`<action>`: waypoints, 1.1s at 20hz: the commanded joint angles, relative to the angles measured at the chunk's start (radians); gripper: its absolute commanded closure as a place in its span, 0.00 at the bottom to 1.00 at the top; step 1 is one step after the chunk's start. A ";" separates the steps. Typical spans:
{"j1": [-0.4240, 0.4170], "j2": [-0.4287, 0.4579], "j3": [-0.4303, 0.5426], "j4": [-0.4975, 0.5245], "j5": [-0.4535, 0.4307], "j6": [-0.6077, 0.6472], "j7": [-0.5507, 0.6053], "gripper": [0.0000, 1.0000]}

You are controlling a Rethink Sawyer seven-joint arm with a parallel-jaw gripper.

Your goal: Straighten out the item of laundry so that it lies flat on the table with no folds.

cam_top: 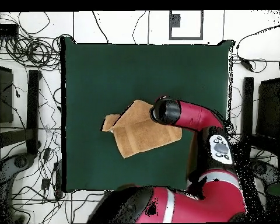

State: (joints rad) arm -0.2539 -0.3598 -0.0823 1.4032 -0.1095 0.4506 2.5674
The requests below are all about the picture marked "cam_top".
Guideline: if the black power adapter with cable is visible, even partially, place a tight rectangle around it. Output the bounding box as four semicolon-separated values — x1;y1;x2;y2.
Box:
235;19;280;74

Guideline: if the narrow black power strip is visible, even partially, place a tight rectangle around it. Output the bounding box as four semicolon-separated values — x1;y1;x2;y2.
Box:
52;160;64;200

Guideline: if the black floor cable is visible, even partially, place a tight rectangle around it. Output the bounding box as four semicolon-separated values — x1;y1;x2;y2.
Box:
132;10;147;44
92;10;111;44

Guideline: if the coiled black cable bundle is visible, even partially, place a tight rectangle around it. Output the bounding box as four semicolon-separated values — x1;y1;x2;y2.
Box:
4;33;62;71

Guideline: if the orange terry towel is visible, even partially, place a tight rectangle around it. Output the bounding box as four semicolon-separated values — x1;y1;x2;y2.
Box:
100;99;183;159

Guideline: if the dark green table cloth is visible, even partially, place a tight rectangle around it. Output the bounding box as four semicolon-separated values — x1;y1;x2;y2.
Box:
60;37;235;194

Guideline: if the black rectangular box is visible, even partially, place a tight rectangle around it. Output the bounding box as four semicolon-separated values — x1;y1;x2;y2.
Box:
0;23;19;36

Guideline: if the grey square frame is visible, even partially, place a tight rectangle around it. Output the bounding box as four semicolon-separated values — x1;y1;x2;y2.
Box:
169;10;204;41

